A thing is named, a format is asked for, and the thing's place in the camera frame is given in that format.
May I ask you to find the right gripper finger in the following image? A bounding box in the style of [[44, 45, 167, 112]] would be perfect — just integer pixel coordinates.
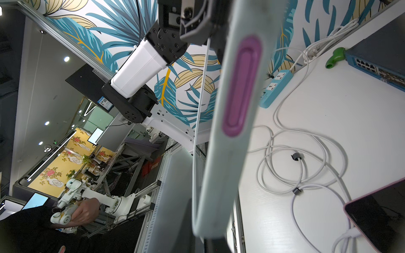
[[204, 238, 232, 253]]

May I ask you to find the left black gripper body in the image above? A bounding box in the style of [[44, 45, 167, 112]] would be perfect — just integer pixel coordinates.
[[157, 0, 233, 46]]

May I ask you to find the white charging cable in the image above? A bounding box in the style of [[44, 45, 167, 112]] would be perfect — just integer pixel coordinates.
[[290, 184, 363, 253]]

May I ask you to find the pink-edged black phone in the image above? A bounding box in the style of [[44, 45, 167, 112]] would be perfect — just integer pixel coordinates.
[[343, 178, 405, 253]]

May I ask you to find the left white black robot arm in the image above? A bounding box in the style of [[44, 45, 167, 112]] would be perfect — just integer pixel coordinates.
[[102, 1, 232, 151]]

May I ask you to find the operator hand in background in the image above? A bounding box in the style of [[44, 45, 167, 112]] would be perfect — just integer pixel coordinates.
[[70, 198, 100, 227]]

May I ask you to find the light blue power strip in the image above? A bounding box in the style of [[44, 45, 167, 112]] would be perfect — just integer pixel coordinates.
[[259, 70, 293, 109]]

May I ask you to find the green clamp tool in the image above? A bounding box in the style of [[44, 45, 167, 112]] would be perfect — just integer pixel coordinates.
[[325, 47, 346, 69]]

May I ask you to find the grey looping cable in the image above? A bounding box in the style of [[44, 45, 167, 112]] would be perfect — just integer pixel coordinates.
[[246, 69, 352, 253]]

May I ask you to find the white power strip cord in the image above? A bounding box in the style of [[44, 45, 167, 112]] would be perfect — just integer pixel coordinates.
[[273, 17, 361, 72]]

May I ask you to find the grey network switch box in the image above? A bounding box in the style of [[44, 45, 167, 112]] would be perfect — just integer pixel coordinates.
[[345, 14, 405, 91]]

